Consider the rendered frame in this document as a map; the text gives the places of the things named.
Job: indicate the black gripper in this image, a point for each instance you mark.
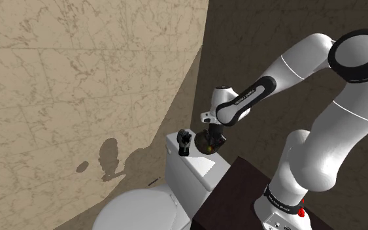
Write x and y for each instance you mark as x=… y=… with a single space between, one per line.
x=216 y=132

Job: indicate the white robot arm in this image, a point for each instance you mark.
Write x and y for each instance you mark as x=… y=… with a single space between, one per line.
x=330 y=133

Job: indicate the black hand-shaped figure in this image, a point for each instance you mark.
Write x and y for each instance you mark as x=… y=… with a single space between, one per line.
x=184 y=142

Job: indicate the white toilet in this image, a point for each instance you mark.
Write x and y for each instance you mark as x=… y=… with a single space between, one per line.
x=187 y=178

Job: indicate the dark brown robot stand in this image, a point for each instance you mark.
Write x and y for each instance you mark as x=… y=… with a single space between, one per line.
x=228 y=203

